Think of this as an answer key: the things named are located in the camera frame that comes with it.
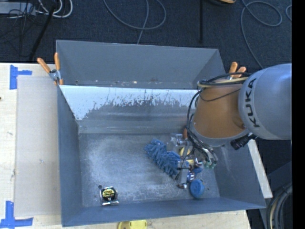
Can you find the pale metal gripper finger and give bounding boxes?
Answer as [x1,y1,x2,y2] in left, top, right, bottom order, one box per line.
[177,160,192,185]
[170,133,189,146]

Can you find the blue chenille duster cloth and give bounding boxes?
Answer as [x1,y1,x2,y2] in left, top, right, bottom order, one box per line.
[143,138,182,179]

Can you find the black and yellow tape measure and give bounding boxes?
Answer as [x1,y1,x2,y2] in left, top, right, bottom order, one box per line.
[98,184,120,207]

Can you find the blue round disc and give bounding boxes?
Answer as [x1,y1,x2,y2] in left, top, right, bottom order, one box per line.
[189,178,206,199]

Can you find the grey metal bin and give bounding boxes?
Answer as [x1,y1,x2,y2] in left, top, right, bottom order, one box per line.
[55,39,274,228]

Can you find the pale wood flat board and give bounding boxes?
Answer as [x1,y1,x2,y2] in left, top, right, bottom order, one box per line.
[13,75,61,218]

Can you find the black cylinder on white bracket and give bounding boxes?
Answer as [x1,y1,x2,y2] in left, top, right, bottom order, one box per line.
[230,132,257,151]

